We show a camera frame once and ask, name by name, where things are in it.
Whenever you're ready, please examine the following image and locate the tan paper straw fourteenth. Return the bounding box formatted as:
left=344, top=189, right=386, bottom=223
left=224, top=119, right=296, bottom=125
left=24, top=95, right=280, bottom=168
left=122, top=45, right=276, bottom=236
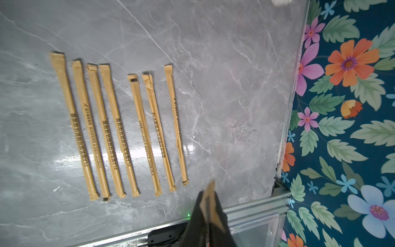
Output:
left=142, top=74, right=177, bottom=192

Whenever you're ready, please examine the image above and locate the white plush toy blue shirt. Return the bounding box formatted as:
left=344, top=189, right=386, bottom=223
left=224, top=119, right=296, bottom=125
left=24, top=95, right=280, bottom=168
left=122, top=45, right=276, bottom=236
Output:
left=271, top=0, right=293, bottom=7

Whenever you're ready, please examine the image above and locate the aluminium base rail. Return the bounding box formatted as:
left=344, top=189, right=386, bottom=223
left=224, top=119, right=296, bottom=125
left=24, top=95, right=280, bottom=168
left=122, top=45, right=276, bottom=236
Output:
left=81, top=184, right=291, bottom=247

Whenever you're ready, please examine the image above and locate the tan paper straw thirteenth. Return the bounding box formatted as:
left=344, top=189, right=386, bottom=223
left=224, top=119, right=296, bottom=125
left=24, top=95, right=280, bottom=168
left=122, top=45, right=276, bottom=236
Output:
left=127, top=74, right=162, bottom=197

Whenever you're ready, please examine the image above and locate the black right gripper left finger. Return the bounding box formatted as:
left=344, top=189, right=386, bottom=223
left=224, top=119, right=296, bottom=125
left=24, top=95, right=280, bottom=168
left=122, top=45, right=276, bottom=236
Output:
left=179, top=191, right=207, bottom=247

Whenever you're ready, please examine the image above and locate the tan paper straw fifteenth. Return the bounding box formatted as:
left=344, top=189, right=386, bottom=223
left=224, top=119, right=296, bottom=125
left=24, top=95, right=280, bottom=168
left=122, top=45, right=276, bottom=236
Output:
left=164, top=64, right=189, bottom=186

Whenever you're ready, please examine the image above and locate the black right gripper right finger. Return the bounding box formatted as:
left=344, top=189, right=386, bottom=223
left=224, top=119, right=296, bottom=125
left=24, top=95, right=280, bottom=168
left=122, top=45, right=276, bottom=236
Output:
left=209, top=192, right=237, bottom=247

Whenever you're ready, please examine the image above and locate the tan paper straw sixteenth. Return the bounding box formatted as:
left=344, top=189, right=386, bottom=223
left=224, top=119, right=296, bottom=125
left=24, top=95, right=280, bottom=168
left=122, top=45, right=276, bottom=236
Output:
left=200, top=180, right=226, bottom=234

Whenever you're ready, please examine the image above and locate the tan paper straw eleventh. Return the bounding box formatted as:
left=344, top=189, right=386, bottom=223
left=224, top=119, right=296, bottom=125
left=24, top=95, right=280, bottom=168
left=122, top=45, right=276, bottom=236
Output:
left=86, top=63, right=126, bottom=198

